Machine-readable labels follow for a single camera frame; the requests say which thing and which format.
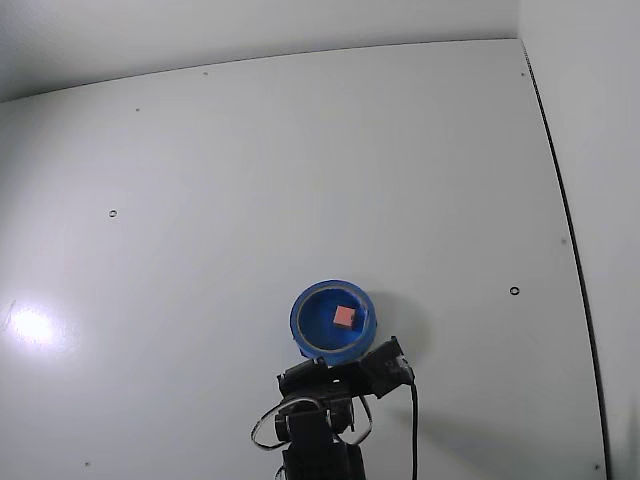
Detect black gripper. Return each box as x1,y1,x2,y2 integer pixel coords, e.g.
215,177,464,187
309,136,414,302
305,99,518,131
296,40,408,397
277,357,371,401

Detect blue tape roll bin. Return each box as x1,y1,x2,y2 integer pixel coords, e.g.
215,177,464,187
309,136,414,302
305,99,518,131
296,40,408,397
288,278,377,366

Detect thin grey wire loop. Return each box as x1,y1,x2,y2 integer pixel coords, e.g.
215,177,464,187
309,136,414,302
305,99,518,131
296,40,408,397
249,397,295,450
334,394,375,446

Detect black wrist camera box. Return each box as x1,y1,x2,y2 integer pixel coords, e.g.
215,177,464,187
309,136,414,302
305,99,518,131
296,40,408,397
359,336,416,400

